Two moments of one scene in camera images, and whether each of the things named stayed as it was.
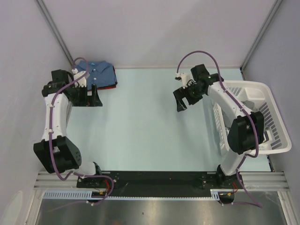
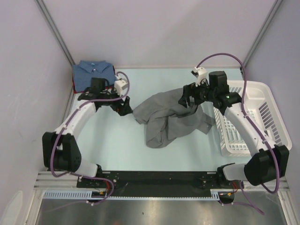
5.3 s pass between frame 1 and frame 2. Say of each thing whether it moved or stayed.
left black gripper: moved
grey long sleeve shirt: moved
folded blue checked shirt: stayed
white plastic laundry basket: stayed
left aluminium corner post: stayed
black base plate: stayed
